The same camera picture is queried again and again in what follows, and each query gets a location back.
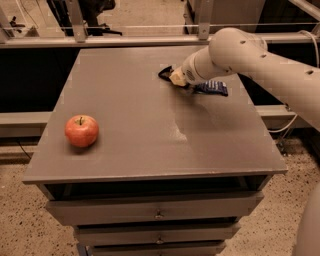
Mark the top grey drawer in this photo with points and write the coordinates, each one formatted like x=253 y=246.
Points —
x=154 y=208

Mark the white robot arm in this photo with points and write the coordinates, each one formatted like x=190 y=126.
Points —
x=231 y=51

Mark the grey drawer cabinet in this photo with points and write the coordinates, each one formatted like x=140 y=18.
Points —
x=154 y=139

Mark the black tripod stand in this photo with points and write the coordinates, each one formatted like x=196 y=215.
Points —
x=90 y=10

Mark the black chocolate rxbar wrapper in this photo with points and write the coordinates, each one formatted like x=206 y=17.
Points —
x=165 y=74

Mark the bottom grey drawer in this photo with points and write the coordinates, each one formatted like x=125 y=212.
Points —
x=198 y=248

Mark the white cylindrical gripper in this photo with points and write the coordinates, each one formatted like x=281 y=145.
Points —
x=188 y=71

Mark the grey drawer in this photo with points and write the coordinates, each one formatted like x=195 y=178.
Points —
x=154 y=208
x=198 y=248
x=157 y=233

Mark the middle grey drawer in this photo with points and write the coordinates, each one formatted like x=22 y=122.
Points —
x=157 y=233

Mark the blue blueberry rxbar wrapper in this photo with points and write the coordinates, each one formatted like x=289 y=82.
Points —
x=212 y=87

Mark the grey metal rail frame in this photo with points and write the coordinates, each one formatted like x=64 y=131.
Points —
x=31 y=24

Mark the red apple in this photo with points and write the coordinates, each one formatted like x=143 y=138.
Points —
x=81 y=130

